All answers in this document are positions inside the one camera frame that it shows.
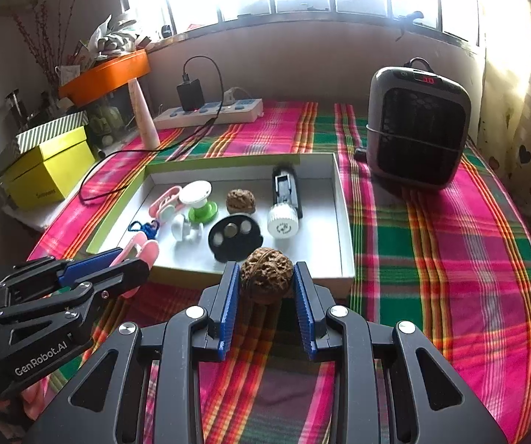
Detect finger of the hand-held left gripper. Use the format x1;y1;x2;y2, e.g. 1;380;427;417
0;248;124;290
0;259;150;329

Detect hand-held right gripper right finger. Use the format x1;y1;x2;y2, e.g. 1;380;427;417
292;261;509;444

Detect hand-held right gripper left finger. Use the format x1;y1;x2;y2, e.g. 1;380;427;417
27;261;241;444

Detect blue cord with orange beads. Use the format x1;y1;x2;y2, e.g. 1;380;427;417
128;219;161;241

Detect brown wrinkled walnut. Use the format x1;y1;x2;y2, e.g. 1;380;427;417
226;188;257;215
239;247;294;306

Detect white round knob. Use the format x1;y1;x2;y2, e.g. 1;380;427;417
170;214;204;244

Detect black key fob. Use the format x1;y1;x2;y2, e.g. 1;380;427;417
207;213;265;264

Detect green white cardboard tray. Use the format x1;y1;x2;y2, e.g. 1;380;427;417
86;152;356;293

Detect pink white clip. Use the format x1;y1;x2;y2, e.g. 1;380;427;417
149;185;184;223

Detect white ribbed bottle cap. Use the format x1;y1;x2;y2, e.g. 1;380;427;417
268;203;299;240

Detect green white suction spool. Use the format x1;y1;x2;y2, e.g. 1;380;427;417
181;180;220;223

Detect black rectangular device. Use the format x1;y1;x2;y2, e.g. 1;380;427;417
271;163;304;218

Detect yellow cardboard box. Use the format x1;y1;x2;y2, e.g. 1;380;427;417
4;126;97;210

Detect pink green plaid tablecloth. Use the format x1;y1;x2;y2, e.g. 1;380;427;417
25;99;531;444

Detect green white striped box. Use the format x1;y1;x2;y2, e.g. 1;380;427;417
0;111;90;181

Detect glass tank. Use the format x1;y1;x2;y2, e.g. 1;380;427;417
87;90;141;149

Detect cream cosmetic tube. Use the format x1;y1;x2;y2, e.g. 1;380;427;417
128;78;161;149

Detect black charger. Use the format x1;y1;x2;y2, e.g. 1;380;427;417
176;80;204;112

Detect orange box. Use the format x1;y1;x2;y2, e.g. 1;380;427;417
58;48;150;107

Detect white power strip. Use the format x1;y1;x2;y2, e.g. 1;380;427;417
153;98;265;130

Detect grey black space heater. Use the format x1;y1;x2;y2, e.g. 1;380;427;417
367;58;473;190

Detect dried branches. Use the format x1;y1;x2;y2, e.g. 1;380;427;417
11;0;90;93

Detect pile of papers and bags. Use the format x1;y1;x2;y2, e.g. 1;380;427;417
59;14;155;68

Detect cream heart print curtain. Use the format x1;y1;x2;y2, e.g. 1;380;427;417
473;0;531;223

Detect black charger cable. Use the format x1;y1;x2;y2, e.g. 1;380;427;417
79;55;224;206

